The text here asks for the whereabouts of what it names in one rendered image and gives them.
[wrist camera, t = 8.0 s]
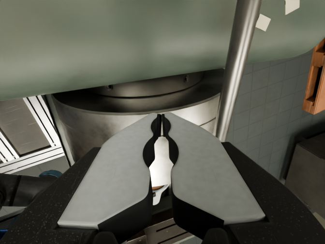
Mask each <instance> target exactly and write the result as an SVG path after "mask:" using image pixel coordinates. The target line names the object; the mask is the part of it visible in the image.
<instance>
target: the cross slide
mask: <svg viewBox="0 0 325 244"><path fill-rule="evenodd" d="M144 230H145V233H146V238H147V244H173V243H175V242H178V241H180V240H183V239H185V238H187V237H190V236H193V234H191V233H189V232H187V231H185V230H184V229H182V228H180V227H179V226H178V225H177V224H176V223H175V222H174V219H173V211H172V208H171V209H168V210H165V211H163V212H160V213H157V214H154V215H152V220H151V223H150V224H149V226H148V227H147V228H145V229H144Z"/></svg>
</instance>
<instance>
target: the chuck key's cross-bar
mask: <svg viewBox="0 0 325 244"><path fill-rule="evenodd" d="M261 4H262V0H237V3H236V10H235V16H234V21H233V27H232V32H231V38H230V43H229V48H228V54H227V59H226V65H225V71H224V76H223V81H222V89H221V94H220V99H219V105H218V110H217V116H216V121H215V127H214V132H213V135H214V136H215V137H217V138H218V139H219V140H220V141H221V142H225V141H226V138H227V134H228V130H229V127H230V123H231V119H232V115H233V112H234V108H235V104H236V99H237V95H238V92H239V88H240V84H241V81H242V77H243V73H244V69H245V65H246V61H247V58H248V54H249V50H250V47H251V42H252V38H253V34H254V30H255V27H256V23H257V19H258V15H259V12H260V8H261Z"/></svg>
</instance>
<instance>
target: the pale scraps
mask: <svg viewBox="0 0 325 244"><path fill-rule="evenodd" d="M297 8H299V0H285V15H286V14H288V13H290V12H292V11H294V10H295V9H297ZM270 20H271V19H270V18H268V17H266V16H264V15H262V14H260V15H259V17H258V19H257V23H256V27H257V28H259V29H261V30H264V31H266V29H267V27H268V25H269V22H270Z"/></svg>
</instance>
